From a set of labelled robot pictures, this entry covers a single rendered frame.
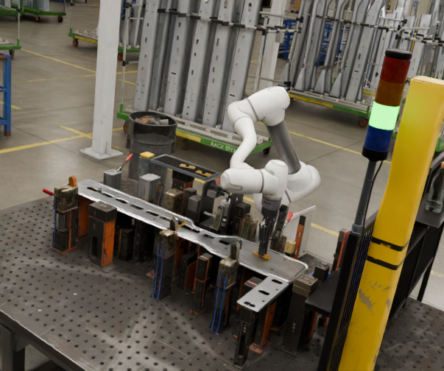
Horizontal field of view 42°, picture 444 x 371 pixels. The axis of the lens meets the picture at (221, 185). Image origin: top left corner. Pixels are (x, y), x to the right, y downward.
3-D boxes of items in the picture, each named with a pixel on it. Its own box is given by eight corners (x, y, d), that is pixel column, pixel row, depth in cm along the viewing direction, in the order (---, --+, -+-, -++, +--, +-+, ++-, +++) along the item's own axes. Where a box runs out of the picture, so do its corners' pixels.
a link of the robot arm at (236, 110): (228, 120, 285) (253, 107, 285) (219, 102, 299) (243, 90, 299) (237, 139, 294) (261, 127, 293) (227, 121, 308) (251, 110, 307)
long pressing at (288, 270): (58, 189, 311) (59, 186, 310) (88, 179, 329) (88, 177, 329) (289, 285, 248) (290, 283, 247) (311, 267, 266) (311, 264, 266)
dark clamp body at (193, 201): (174, 262, 313) (182, 197, 300) (188, 254, 324) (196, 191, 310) (191, 269, 308) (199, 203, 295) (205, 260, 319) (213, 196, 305)
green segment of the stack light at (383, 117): (365, 124, 157) (370, 102, 155) (372, 121, 163) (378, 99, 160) (389, 131, 154) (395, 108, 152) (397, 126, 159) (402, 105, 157)
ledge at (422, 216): (395, 227, 222) (406, 185, 216) (418, 203, 252) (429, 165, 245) (434, 241, 215) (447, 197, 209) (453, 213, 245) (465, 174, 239)
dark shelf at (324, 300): (302, 307, 231) (304, 300, 230) (373, 237, 305) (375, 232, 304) (355, 330, 221) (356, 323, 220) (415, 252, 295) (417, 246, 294)
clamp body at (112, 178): (96, 229, 336) (99, 171, 324) (109, 224, 346) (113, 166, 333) (108, 235, 332) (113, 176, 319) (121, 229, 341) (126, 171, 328)
